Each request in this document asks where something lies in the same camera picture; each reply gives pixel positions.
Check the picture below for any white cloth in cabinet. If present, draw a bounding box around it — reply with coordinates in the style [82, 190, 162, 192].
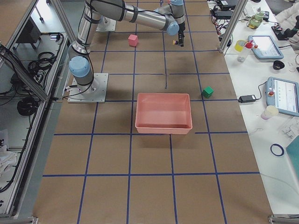
[0, 129, 17, 175]

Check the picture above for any far teach pendant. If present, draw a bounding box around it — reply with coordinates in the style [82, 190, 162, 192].
[248, 35, 284, 60]

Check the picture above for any yellow tape roll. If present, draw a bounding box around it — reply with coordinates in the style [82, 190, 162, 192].
[234, 40, 246, 52]

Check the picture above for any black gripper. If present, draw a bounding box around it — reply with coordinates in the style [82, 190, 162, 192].
[178, 32, 185, 47]

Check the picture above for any aluminium frame post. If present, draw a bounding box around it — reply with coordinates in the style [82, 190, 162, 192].
[218, 0, 247, 53]

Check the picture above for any black power adapter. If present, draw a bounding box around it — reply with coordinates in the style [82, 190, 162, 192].
[238, 95, 257, 103]

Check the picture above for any teach pendant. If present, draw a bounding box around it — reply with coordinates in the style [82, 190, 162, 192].
[265, 77, 299, 117]
[248, 35, 284, 60]

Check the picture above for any blue tape ring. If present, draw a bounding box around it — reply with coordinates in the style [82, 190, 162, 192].
[270, 144, 285, 157]

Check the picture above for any pink cube near arms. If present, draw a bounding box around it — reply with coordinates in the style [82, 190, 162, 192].
[128, 34, 138, 47]

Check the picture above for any green lidded jar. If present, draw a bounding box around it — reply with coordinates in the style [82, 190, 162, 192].
[247, 8, 264, 29]

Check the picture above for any near teach pendant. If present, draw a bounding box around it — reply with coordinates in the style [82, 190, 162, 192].
[265, 77, 299, 117]

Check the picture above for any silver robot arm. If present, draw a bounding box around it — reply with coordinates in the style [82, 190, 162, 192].
[68, 0, 185, 93]

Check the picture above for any pink plastic bin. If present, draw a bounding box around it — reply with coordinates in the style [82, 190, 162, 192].
[135, 93, 192, 134]

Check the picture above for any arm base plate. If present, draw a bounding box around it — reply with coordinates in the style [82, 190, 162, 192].
[96, 16, 116, 33]
[67, 73, 108, 103]

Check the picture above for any green cube near bin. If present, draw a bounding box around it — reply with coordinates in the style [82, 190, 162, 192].
[201, 86, 214, 98]

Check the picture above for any clear squeeze bottle red cap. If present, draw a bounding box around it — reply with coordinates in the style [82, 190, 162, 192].
[237, 40, 253, 63]

